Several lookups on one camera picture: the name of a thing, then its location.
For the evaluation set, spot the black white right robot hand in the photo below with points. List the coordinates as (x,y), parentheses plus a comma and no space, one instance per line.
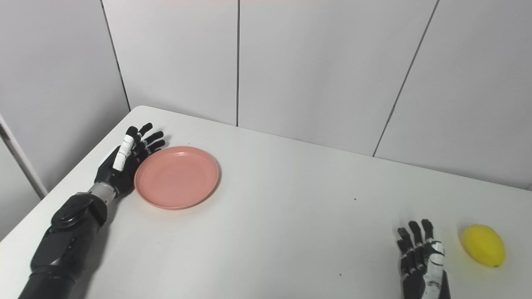
(415,278)

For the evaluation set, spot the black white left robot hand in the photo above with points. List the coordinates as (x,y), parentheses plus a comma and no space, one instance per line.
(116,176)

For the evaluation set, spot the pink round plate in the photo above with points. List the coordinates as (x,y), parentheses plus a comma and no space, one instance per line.
(176,176)

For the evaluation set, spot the yellow lemon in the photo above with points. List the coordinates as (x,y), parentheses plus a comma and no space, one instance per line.
(484,246)

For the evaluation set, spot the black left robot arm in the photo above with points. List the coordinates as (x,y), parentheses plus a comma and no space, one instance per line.
(66,245)

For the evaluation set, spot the white post with bracket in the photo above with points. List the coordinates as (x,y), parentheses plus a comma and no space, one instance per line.
(25,166)

